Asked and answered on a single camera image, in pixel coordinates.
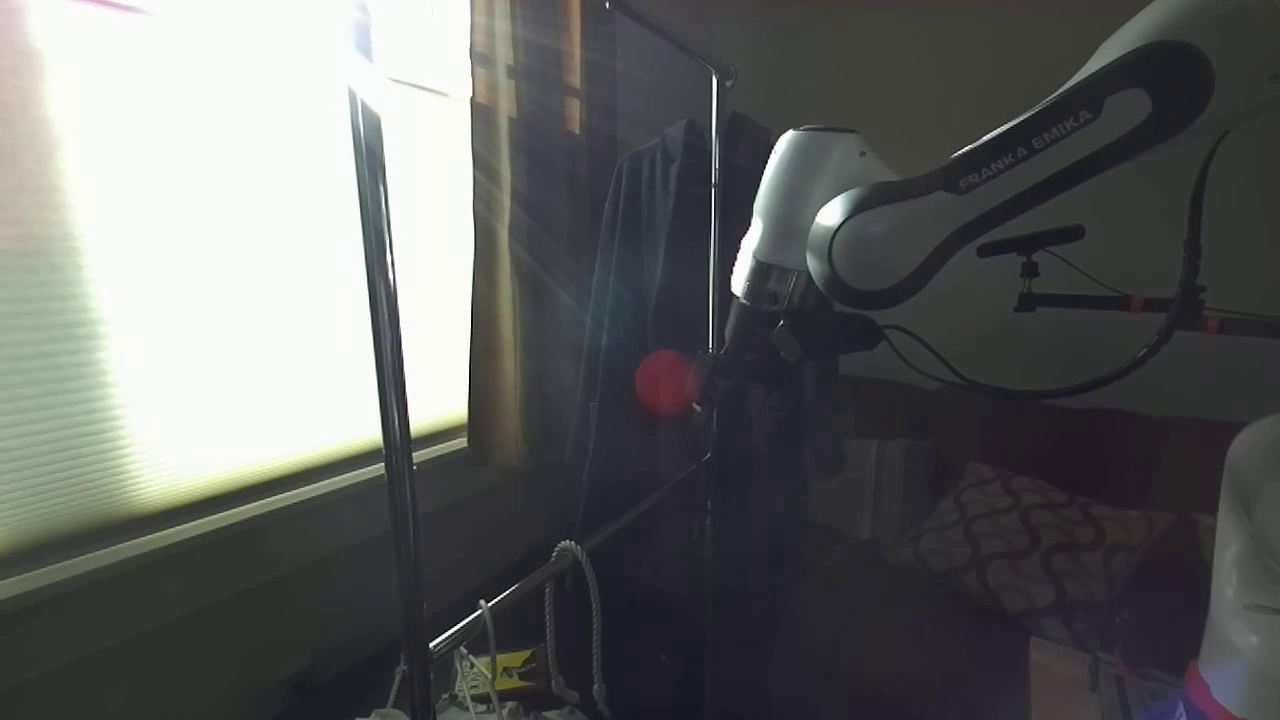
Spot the gray robe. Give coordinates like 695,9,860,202
572,112,791,546

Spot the metal clothes hanging rack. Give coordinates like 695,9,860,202
346,0,739,720

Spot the striped pillow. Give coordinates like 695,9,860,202
808,434,943,543

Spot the brown curtain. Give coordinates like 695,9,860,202
468,0,619,471

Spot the dark sofa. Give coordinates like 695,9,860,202
806,374,1251,691

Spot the patterned pillow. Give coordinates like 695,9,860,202
888,461,1179,619

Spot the yellow packet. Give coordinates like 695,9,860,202
468,647,548,703

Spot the window with blind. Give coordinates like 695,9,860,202
0,0,475,601

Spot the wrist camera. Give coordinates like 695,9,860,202
797,311,886,358

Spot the camera on mount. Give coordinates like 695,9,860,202
974,224,1280,339

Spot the white rope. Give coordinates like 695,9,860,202
542,540,613,719

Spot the metal hanging rail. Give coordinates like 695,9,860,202
604,0,739,89
428,452,717,661

